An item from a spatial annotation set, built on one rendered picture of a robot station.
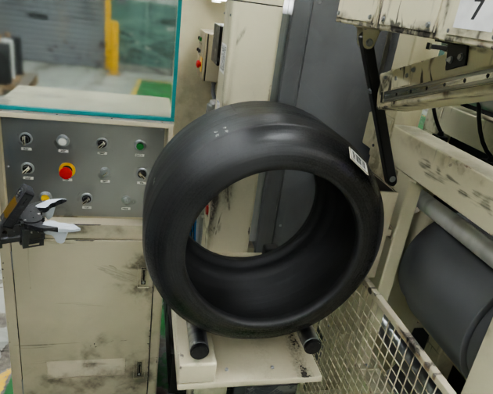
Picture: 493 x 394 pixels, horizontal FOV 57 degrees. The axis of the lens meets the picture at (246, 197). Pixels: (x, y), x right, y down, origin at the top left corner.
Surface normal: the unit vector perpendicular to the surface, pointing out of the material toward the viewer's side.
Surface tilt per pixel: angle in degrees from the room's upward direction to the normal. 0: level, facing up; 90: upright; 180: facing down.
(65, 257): 90
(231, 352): 0
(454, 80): 90
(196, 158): 58
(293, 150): 79
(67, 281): 90
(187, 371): 90
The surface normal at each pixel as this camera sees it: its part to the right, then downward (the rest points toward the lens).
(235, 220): 0.19, 0.41
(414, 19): -0.97, -0.04
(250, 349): 0.13, -0.91
